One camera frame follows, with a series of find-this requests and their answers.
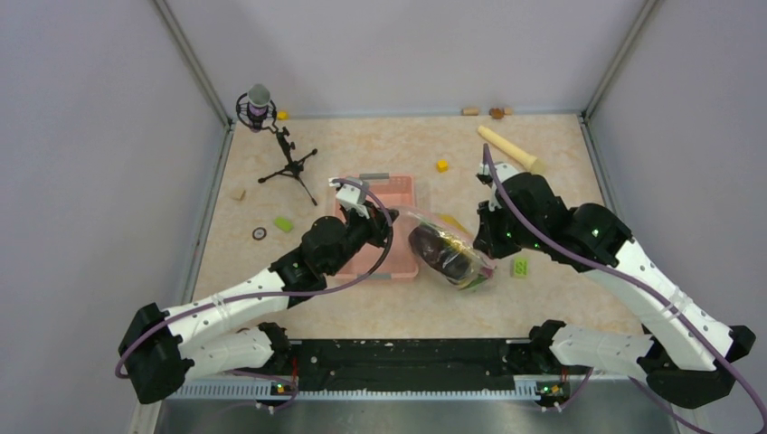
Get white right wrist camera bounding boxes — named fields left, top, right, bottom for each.
left=476, top=163, right=521, bottom=212

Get grey microphone with shock mount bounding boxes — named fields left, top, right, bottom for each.
left=236, top=83, right=277, bottom=133

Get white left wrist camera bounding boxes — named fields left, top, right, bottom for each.
left=328, top=177, right=370, bottom=219

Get dark maroon toy fruit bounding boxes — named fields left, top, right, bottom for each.
left=407, top=223, right=477, bottom=287

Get light wooden cube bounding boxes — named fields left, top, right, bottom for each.
left=229, top=188, right=246, bottom=201

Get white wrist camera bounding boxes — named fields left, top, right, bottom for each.
left=328, top=177, right=370, bottom=219
left=476, top=163, right=521, bottom=212

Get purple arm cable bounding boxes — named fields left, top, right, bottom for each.
left=115, top=177, right=395, bottom=411
left=482, top=143, right=767, bottom=434

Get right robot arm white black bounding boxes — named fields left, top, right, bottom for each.
left=474, top=165, right=755, bottom=409

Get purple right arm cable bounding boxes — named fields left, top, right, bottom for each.
left=482, top=143, right=767, bottom=434

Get pink plastic basket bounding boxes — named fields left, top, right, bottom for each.
left=334, top=173, right=419, bottom=283

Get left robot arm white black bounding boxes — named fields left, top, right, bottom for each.
left=114, top=201, right=399, bottom=404

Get black microphone tripod stand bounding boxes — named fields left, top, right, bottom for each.
left=258, top=127, right=318, bottom=206

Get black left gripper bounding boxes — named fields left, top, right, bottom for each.
left=325, top=198, right=397, bottom=275

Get cream toy rolling pin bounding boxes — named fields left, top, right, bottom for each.
left=477, top=126, right=545, bottom=175

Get brown round block at wall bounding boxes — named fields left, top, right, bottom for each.
left=488, top=108, right=506, bottom=119

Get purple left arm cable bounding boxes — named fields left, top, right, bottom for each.
left=115, top=177, right=395, bottom=411

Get green rectangular block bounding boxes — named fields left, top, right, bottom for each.
left=273, top=216, right=294, bottom=233

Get clear zip top bag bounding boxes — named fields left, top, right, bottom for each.
left=395, top=205, right=497, bottom=291

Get green lego brick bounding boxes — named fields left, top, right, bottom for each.
left=511, top=257, right=529, bottom=278

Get yellow cube block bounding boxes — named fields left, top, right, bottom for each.
left=436, top=160, right=450, bottom=173

